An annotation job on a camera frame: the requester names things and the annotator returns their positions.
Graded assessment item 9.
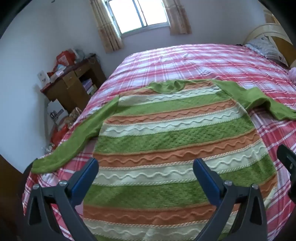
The white card box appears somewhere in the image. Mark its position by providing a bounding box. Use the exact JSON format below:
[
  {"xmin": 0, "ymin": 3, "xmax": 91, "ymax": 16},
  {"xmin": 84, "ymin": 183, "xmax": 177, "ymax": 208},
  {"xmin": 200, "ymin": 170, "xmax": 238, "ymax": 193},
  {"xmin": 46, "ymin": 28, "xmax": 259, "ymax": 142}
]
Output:
[{"xmin": 37, "ymin": 70, "xmax": 51, "ymax": 85}]

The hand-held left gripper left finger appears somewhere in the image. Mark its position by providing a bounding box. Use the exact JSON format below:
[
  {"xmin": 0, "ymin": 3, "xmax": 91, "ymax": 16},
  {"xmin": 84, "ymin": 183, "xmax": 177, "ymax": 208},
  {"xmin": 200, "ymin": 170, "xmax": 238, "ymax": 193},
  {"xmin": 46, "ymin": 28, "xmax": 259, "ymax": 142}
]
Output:
[{"xmin": 23, "ymin": 158, "xmax": 100, "ymax": 241}]

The beige patterned curtain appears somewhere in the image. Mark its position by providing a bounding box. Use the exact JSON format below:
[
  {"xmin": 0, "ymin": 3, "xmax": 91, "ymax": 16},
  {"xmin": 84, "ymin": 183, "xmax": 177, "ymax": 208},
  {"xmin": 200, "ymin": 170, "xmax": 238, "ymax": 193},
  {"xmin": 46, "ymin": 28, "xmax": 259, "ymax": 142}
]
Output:
[
  {"xmin": 162, "ymin": 0, "xmax": 192, "ymax": 36},
  {"xmin": 89, "ymin": 0, "xmax": 123, "ymax": 54}
]

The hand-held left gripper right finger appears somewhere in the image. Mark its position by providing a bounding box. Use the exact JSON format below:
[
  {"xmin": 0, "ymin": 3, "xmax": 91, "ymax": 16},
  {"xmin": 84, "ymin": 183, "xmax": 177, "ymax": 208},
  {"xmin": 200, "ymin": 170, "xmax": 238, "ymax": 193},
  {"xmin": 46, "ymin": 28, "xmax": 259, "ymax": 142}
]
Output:
[{"xmin": 193, "ymin": 159, "xmax": 269, "ymax": 241}]

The floral pillow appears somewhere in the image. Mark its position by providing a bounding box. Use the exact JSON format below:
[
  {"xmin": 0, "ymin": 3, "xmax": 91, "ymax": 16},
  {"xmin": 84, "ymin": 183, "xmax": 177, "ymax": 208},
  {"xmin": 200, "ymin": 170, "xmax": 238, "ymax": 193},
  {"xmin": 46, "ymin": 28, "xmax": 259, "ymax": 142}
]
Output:
[{"xmin": 245, "ymin": 35, "xmax": 288, "ymax": 67}]

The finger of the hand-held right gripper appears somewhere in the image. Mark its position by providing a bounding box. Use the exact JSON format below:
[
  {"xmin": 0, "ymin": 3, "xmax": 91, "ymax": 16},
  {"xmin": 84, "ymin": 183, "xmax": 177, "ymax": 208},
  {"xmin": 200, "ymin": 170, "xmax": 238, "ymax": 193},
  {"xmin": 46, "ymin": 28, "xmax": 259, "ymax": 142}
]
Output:
[{"xmin": 277, "ymin": 144, "xmax": 296, "ymax": 200}]

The white printed carrier bag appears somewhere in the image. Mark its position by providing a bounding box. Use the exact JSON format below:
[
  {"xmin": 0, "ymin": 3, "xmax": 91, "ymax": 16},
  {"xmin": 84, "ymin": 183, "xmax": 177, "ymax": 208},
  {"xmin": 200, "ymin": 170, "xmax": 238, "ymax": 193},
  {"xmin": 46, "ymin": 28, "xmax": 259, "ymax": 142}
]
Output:
[{"xmin": 46, "ymin": 100, "xmax": 68, "ymax": 126}]

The green orange striped knit sweater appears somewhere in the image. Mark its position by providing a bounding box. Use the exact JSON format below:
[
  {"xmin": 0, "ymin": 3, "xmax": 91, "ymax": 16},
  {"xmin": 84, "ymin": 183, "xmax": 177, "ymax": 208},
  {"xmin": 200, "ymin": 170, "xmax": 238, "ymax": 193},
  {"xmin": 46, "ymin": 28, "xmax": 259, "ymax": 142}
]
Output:
[{"xmin": 31, "ymin": 79, "xmax": 296, "ymax": 241}]

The red plastic bag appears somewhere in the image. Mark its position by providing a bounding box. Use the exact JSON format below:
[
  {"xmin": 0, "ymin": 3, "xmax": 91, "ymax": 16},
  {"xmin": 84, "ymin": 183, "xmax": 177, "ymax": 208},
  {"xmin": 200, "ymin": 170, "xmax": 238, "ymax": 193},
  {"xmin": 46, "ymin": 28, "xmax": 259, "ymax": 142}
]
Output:
[{"xmin": 50, "ymin": 124, "xmax": 70, "ymax": 146}]

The cream wooden headboard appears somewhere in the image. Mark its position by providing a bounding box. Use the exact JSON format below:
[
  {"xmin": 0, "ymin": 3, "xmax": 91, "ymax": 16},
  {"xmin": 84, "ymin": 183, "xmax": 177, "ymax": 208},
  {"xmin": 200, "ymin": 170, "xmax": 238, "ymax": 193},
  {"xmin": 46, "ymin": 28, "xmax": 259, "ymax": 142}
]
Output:
[{"xmin": 243, "ymin": 9, "xmax": 296, "ymax": 67}]

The red plaid bed blanket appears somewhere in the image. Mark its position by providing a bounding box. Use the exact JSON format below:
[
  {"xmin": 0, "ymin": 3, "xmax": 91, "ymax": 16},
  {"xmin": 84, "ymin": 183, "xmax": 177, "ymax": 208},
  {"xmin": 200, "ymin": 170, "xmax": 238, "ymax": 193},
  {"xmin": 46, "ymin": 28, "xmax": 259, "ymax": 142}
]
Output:
[{"xmin": 22, "ymin": 44, "xmax": 296, "ymax": 241}]

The brown wooden desk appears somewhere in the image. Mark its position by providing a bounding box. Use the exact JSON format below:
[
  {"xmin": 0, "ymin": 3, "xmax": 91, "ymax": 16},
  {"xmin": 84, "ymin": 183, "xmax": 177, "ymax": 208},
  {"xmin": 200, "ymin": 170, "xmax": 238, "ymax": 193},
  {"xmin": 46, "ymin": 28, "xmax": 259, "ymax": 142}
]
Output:
[{"xmin": 40, "ymin": 54, "xmax": 107, "ymax": 114}]

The window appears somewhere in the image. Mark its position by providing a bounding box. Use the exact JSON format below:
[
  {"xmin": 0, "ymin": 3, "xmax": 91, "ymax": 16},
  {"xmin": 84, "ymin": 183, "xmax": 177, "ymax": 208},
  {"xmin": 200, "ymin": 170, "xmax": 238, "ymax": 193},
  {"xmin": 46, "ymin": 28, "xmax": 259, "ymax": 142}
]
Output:
[{"xmin": 105, "ymin": 0, "xmax": 171, "ymax": 35}]

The stack of books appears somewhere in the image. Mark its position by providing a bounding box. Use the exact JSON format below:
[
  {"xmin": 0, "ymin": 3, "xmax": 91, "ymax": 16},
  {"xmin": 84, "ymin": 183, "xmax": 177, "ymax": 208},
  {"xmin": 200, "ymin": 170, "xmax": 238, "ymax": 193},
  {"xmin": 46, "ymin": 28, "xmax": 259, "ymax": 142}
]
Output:
[{"xmin": 82, "ymin": 79, "xmax": 97, "ymax": 94}]

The brown patterned bag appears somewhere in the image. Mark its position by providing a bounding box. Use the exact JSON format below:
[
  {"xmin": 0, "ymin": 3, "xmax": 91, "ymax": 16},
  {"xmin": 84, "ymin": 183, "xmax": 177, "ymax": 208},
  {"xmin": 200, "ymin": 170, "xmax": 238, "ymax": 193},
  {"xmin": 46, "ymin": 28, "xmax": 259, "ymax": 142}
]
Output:
[{"xmin": 62, "ymin": 108, "xmax": 81, "ymax": 127}]

